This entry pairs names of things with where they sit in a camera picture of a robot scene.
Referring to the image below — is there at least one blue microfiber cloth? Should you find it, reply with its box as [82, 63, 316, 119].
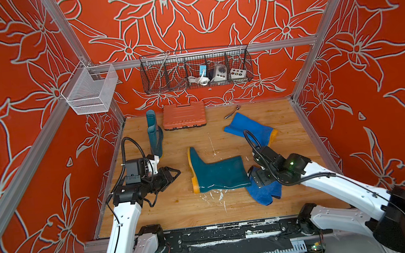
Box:
[245, 166, 282, 206]

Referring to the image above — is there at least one white power adapter box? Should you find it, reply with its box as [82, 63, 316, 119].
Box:
[212, 64, 228, 83]

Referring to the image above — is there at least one black wire wall basket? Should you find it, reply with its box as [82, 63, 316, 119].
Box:
[139, 44, 254, 94]

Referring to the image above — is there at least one clear plastic wall bin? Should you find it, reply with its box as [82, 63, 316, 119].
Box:
[61, 65, 119, 115]

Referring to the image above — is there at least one coiled white cable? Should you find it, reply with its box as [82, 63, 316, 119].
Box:
[186, 73, 210, 89]

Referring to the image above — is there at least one red plastic tool case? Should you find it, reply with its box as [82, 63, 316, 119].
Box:
[163, 101, 207, 131]

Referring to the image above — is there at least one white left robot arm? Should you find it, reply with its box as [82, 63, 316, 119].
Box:
[106, 167, 181, 253]

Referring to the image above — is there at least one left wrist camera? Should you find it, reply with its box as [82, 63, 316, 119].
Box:
[123, 155, 160, 185]

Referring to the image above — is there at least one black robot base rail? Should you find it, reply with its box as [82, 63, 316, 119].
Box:
[158, 216, 332, 253]

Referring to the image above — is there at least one teal rubber boot orange sole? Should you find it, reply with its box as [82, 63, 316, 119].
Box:
[146, 110, 164, 158]

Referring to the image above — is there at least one white socket box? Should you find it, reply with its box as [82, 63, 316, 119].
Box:
[230, 68, 248, 83]

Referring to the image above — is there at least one blue white small box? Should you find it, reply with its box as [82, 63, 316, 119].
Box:
[199, 64, 207, 78]

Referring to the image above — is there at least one blue rubber boot orange sole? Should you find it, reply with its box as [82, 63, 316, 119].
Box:
[224, 113, 279, 146]

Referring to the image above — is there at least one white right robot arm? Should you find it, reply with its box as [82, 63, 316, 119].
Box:
[251, 146, 405, 253]

